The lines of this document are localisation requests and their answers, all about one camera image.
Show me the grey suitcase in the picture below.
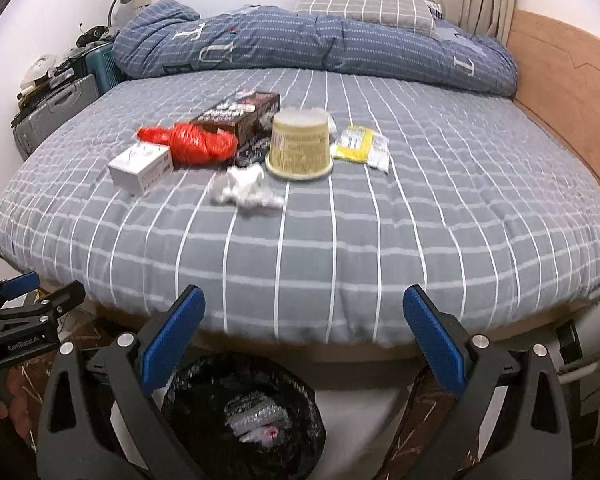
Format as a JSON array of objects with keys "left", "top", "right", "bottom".
[{"left": 12, "top": 74, "right": 101, "bottom": 161}]

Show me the yellow snack packet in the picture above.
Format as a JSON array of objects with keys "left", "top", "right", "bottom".
[{"left": 329, "top": 125, "right": 391, "bottom": 173}]

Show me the wooden bed frame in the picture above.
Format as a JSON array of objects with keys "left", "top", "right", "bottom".
[{"left": 92, "top": 305, "right": 581, "bottom": 363}]

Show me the white tissue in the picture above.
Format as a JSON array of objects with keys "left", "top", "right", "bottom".
[{"left": 210, "top": 164, "right": 286, "bottom": 211}]

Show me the dark brown carton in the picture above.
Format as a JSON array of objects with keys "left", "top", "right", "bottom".
[{"left": 189, "top": 90, "right": 282, "bottom": 148}]

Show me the small white box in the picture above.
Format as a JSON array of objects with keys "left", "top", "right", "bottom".
[{"left": 108, "top": 142, "right": 173, "bottom": 197}]

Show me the beige paper bowl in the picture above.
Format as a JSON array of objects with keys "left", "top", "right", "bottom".
[{"left": 265, "top": 106, "right": 334, "bottom": 182}]

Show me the red plastic bag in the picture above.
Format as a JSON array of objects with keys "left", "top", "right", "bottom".
[{"left": 137, "top": 122, "right": 237, "bottom": 165}]

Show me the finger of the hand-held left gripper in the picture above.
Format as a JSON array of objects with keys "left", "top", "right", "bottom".
[
  {"left": 0, "top": 281, "right": 87, "bottom": 333},
  {"left": 0, "top": 271, "right": 42, "bottom": 313}
]

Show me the black-lined waste bin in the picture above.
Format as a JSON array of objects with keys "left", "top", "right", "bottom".
[{"left": 161, "top": 352, "right": 327, "bottom": 480}]

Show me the black printed wrapper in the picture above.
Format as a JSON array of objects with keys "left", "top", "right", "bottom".
[{"left": 232, "top": 135, "right": 273, "bottom": 167}]

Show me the clear plastic wrapper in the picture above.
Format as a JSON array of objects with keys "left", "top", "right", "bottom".
[{"left": 225, "top": 392, "right": 291, "bottom": 446}]

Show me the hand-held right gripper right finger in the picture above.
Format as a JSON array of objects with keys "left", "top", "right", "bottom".
[{"left": 402, "top": 285, "right": 581, "bottom": 480}]

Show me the black clutter pile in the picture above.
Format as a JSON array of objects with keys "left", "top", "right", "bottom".
[{"left": 55, "top": 22, "right": 121, "bottom": 76}]

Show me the grey checked pillow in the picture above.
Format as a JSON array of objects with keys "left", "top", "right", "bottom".
[{"left": 294, "top": 0, "right": 443, "bottom": 38}]

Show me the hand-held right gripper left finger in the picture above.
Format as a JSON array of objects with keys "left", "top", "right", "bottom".
[{"left": 36, "top": 284, "right": 206, "bottom": 480}]

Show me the white round object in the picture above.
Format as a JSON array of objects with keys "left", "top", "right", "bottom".
[{"left": 20, "top": 55, "right": 57, "bottom": 93}]

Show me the teal suitcase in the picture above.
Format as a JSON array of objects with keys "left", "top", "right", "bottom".
[{"left": 85, "top": 42, "right": 126, "bottom": 96}]

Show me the grey checked bed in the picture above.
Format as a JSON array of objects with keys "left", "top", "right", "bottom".
[{"left": 0, "top": 67, "right": 600, "bottom": 348}]

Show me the wooden headboard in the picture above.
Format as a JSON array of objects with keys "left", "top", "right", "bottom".
[{"left": 505, "top": 9, "right": 600, "bottom": 211}]

